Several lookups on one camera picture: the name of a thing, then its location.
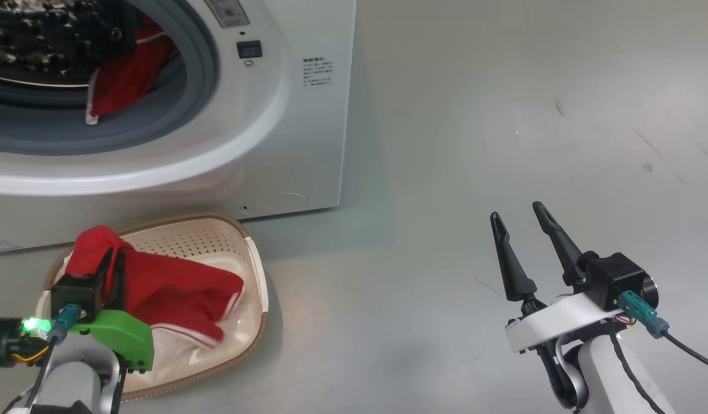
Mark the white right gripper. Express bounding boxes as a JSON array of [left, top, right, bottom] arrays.
[[490, 201, 625, 354]]

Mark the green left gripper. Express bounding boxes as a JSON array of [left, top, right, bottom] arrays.
[[68, 247, 155, 373]]

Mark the red garment with striped trim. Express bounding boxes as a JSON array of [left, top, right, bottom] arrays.
[[65, 225, 244, 348]]

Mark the cream perforated laundry basket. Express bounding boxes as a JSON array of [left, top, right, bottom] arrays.
[[35, 213, 270, 402]]

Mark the black cylindrical right gripper motor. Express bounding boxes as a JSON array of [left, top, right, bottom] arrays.
[[641, 275, 659, 308]]

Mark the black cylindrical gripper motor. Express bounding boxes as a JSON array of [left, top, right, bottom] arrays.
[[641, 275, 659, 308], [0, 317, 28, 369]]

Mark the black cylindrical left gripper motor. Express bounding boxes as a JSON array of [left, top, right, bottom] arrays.
[[0, 317, 28, 369]]

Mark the white front-load washing machine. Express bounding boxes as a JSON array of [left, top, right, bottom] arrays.
[[0, 0, 356, 254]]

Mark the steel washing machine drum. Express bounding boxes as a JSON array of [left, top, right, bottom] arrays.
[[0, 0, 142, 87]]

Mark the small printed warning text label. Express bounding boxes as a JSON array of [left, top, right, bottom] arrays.
[[301, 56, 333, 88]]

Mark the grey instruction label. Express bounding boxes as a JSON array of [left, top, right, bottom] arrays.
[[203, 0, 251, 28]]

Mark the right cable with teal plug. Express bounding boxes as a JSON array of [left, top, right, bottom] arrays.
[[618, 290, 708, 373]]

